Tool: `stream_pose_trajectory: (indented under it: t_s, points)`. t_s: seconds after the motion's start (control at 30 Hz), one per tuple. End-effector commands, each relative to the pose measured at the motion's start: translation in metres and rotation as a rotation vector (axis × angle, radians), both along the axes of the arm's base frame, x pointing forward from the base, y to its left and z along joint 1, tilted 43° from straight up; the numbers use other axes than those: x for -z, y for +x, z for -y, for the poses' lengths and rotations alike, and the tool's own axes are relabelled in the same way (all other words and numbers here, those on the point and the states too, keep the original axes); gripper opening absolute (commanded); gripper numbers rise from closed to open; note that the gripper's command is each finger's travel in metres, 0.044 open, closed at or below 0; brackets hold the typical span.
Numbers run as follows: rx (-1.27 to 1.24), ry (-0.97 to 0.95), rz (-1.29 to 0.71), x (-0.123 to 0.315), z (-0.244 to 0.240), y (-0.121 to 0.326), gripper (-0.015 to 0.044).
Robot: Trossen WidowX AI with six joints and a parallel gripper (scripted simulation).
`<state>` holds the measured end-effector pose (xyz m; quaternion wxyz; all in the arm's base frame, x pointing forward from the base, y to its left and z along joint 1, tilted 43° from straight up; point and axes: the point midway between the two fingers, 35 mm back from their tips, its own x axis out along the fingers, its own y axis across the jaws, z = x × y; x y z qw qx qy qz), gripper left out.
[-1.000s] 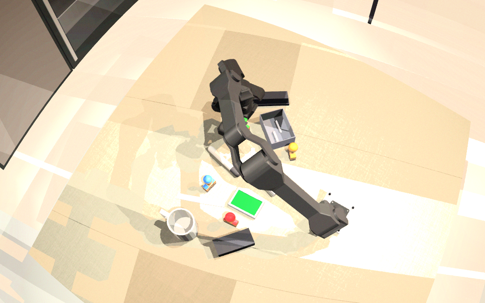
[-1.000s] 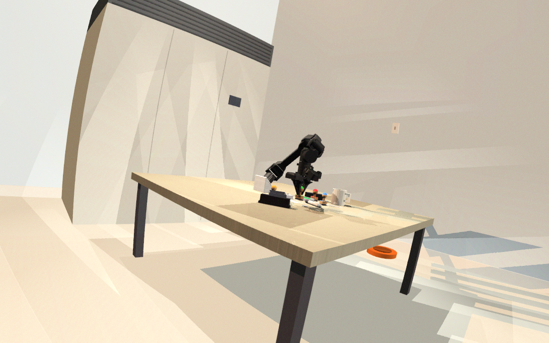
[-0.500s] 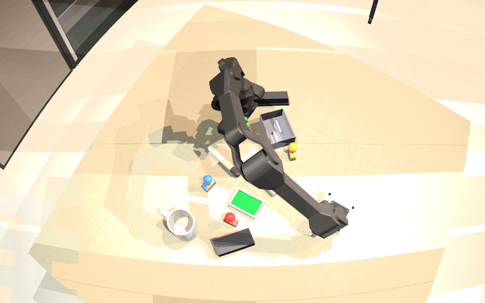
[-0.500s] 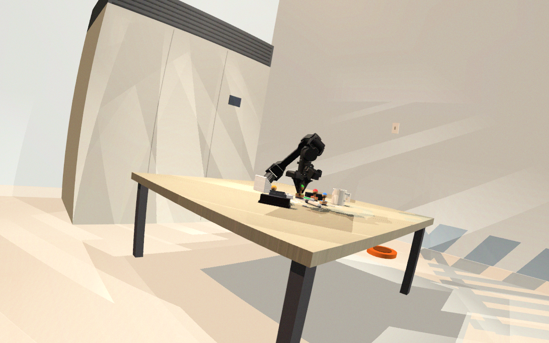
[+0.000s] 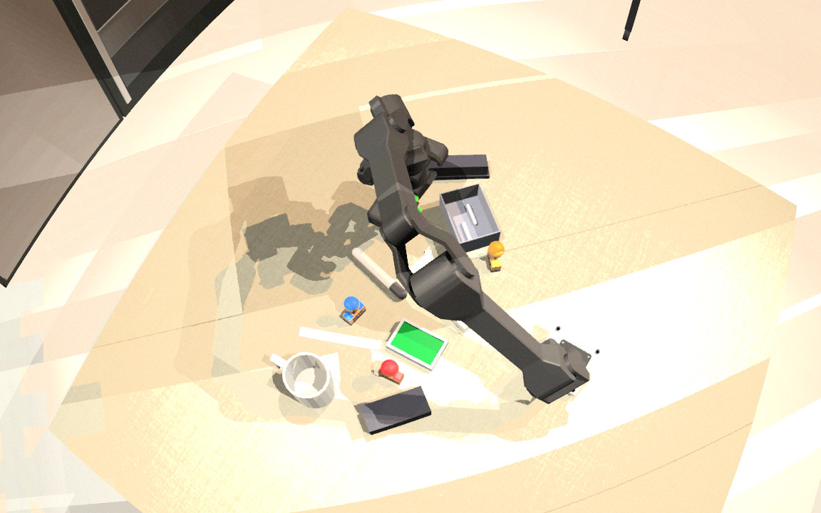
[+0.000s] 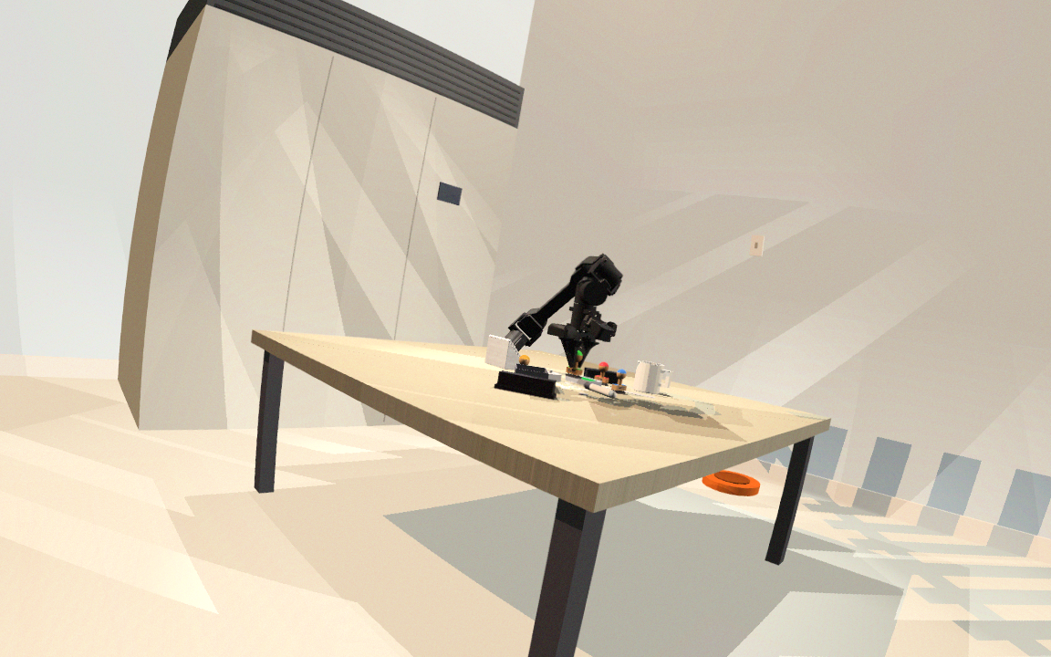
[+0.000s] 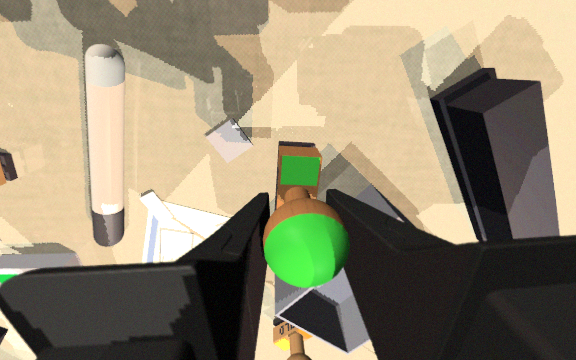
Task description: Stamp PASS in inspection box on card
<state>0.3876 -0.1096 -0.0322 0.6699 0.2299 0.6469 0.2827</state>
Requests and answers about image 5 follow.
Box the yellow rubber stamp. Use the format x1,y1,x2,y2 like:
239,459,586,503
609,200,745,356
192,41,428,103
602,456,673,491
487,241,504,273

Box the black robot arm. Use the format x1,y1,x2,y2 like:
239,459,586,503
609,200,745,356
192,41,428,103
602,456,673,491
353,94,592,404

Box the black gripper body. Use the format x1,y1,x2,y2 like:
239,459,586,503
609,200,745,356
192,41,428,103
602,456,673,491
367,137,449,227

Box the white mug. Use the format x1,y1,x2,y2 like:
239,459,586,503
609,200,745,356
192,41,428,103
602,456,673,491
270,352,336,408

